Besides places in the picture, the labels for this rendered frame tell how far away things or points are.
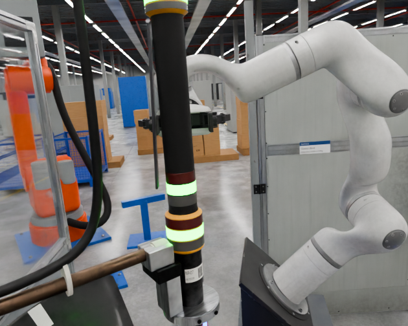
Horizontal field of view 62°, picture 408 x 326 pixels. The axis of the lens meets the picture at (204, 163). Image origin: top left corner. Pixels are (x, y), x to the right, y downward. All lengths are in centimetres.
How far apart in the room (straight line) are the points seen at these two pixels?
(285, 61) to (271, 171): 156
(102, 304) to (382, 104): 67
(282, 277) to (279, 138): 127
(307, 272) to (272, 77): 61
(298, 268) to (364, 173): 35
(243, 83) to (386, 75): 30
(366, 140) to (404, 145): 165
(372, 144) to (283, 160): 138
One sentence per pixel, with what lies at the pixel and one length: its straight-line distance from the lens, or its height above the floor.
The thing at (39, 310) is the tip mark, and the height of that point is 144.
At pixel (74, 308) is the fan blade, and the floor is 143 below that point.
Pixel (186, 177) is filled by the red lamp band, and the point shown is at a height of 161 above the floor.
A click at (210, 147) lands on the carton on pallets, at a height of 34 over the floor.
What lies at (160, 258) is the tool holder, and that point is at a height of 153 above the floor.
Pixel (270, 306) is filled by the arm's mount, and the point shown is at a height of 109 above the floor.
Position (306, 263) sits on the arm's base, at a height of 117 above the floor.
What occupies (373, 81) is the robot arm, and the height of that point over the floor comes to 170.
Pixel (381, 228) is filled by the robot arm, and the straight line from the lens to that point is 102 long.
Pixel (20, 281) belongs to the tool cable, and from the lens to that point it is 35.
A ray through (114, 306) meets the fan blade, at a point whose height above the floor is 141.
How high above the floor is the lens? 171
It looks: 13 degrees down
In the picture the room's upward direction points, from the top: 4 degrees counter-clockwise
